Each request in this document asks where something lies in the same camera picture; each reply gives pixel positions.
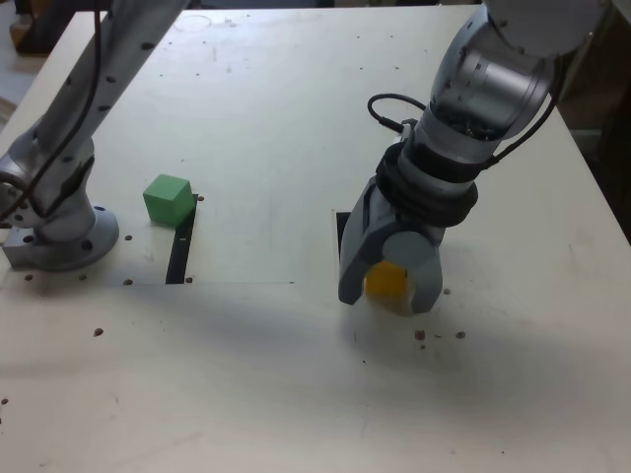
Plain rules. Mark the yellow cube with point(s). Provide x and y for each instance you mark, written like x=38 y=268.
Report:
x=384 y=281

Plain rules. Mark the black tape strip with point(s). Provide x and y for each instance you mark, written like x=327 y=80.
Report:
x=177 y=261

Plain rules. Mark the green cube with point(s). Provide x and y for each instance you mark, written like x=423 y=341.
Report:
x=165 y=202

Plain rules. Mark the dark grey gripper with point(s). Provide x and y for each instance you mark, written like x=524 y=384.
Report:
x=382 y=212

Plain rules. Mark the black tape square outline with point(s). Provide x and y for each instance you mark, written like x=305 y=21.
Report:
x=341 y=236

